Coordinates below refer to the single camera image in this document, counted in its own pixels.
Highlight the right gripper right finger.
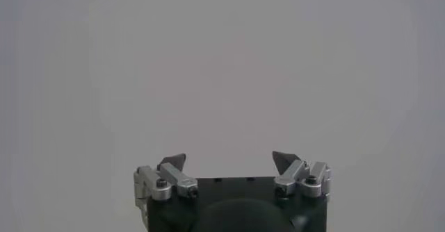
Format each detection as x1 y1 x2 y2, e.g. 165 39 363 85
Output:
272 150 332 199

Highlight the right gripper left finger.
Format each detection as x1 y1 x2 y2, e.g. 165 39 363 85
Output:
133 153 199 208

